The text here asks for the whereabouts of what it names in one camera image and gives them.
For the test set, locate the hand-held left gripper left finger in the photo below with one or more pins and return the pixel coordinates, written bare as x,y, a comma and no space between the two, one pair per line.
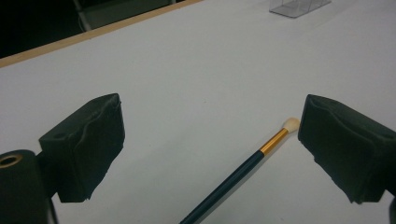
84,149

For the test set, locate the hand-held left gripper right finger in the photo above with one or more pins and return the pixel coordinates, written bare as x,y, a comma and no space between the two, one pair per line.
348,149

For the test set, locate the dark blue makeup brush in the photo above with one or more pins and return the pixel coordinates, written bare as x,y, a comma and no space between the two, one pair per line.
233,177

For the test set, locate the clear plastic organizer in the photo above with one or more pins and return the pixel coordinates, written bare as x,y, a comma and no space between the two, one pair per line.
294,7

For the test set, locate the white table cover sheet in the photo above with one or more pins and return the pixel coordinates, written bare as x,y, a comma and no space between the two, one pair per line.
199,77

